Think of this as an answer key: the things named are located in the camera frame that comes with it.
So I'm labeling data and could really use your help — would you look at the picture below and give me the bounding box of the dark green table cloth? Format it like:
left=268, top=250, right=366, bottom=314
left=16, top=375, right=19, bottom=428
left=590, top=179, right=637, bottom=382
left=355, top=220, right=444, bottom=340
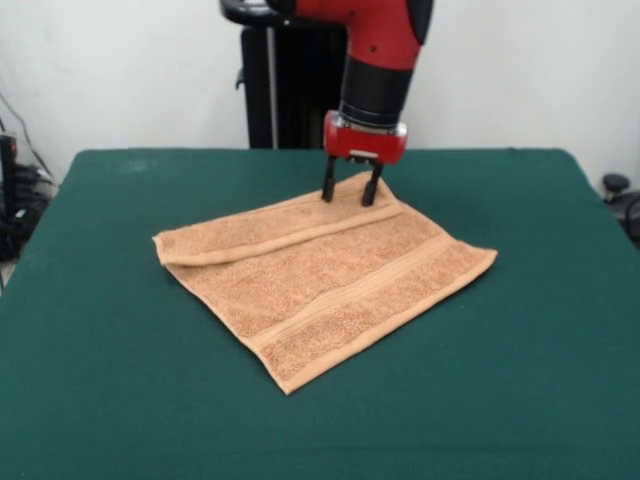
left=0, top=146, right=640, bottom=480

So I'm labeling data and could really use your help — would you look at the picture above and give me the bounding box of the grey cable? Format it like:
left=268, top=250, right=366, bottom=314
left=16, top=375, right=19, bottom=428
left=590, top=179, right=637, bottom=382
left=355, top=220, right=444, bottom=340
left=0, top=92, right=57, bottom=182

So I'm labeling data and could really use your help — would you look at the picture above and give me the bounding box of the black electronics box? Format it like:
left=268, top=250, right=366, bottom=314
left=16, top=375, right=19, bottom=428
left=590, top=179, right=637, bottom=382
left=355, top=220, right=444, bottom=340
left=0, top=132, right=21, bottom=216

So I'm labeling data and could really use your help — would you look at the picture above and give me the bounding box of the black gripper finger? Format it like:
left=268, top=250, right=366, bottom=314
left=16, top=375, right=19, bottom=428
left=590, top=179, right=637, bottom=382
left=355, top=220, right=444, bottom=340
left=321, top=155, right=339, bottom=203
left=360, top=162, right=384, bottom=208

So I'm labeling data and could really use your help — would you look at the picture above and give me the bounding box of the black cable bundle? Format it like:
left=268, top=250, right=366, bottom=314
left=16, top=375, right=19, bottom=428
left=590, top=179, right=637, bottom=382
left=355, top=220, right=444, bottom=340
left=12, top=163, right=57, bottom=204

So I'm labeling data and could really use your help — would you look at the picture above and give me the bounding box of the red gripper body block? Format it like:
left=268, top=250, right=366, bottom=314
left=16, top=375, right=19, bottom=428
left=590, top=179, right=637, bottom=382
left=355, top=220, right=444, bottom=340
left=322, top=110, right=410, bottom=167

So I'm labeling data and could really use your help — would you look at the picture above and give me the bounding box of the black office chair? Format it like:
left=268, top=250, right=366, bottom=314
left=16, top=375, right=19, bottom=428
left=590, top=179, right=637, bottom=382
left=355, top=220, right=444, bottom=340
left=601, top=172, right=640, bottom=249

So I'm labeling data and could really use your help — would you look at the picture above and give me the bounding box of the tan terry towel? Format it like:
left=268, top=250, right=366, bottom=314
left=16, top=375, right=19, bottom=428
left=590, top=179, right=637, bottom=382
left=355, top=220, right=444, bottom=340
left=151, top=170, right=500, bottom=396

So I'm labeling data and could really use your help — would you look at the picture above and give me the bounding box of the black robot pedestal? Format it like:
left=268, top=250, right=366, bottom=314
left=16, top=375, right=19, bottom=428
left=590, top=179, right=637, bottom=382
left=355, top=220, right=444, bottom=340
left=218, top=0, right=351, bottom=150

